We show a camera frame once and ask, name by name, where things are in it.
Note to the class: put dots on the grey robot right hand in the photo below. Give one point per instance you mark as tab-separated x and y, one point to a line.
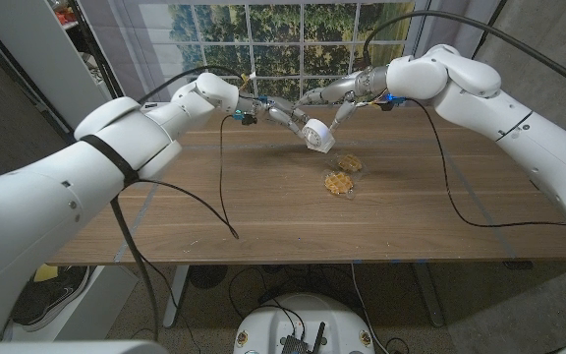
347	86

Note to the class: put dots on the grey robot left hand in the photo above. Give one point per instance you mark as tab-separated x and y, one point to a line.
273	108

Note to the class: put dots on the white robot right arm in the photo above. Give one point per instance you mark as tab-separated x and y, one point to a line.
509	113

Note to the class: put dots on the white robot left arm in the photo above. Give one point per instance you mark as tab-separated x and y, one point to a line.
67	187

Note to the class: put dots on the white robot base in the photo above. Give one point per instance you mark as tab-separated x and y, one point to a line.
307	319

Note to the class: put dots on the small wrapped waffle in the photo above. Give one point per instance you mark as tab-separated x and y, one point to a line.
349	162

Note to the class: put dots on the printed window backdrop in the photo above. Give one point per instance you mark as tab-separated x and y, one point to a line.
278	29

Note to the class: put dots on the large wrapped waffle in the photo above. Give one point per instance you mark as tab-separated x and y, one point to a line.
339	183

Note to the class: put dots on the black round floor disc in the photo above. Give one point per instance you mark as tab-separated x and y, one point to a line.
208	276

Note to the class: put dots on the white table leg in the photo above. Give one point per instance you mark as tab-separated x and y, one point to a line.
177	295

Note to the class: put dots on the grey table leg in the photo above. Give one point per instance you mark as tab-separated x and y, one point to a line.
428	295

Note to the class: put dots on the orange packet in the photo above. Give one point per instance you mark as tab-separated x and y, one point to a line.
67	15

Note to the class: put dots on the white cabinet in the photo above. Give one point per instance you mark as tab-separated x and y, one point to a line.
42	59

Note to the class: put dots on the black antenna module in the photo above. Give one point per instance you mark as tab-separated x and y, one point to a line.
295	344

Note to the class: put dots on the yellow pad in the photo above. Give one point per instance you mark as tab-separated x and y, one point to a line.
45	273

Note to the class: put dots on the black sneaker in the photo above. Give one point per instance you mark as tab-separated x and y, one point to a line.
47	300

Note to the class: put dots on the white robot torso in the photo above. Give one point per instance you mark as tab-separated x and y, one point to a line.
67	348

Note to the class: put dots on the black metal frame post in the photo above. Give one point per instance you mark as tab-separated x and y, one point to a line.
497	15
104	69

